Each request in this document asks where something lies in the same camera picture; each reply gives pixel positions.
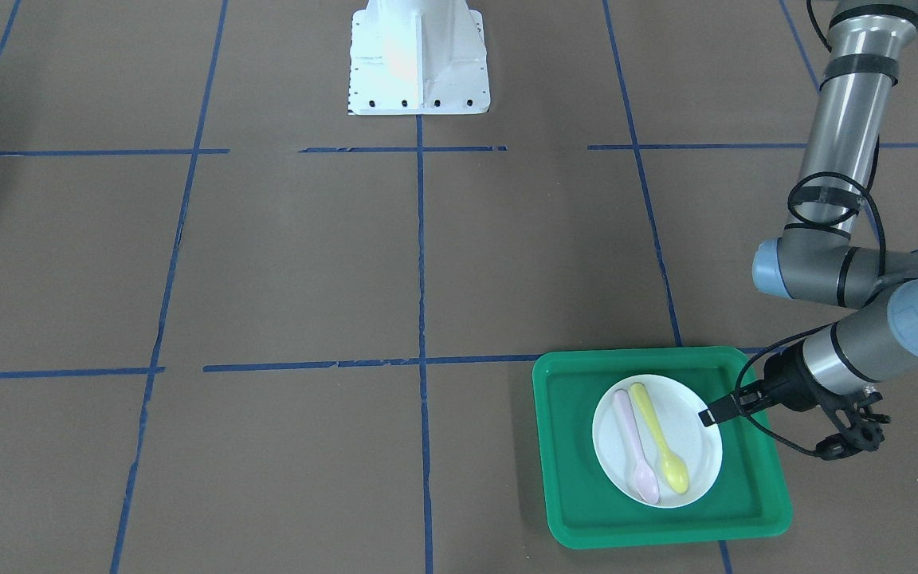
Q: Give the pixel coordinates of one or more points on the pink plastic spoon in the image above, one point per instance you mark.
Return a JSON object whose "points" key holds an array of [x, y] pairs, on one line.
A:
{"points": [[639, 474]]}

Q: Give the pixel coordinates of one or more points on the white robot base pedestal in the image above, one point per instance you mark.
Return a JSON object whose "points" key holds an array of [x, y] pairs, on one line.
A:
{"points": [[418, 57]]}

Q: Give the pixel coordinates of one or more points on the white round plate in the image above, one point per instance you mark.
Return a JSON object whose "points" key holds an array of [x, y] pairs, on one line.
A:
{"points": [[677, 408]]}

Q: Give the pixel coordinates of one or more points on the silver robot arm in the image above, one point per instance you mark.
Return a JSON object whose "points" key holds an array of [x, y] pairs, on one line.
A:
{"points": [[818, 391]]}

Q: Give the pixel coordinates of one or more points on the green plastic tray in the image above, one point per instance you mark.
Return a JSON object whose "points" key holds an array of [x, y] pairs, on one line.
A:
{"points": [[584, 511]]}

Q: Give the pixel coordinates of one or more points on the yellow plastic spoon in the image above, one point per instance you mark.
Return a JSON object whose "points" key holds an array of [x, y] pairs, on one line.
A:
{"points": [[671, 466]]}

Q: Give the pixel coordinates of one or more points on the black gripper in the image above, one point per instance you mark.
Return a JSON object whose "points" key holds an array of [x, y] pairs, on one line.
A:
{"points": [[787, 386]]}

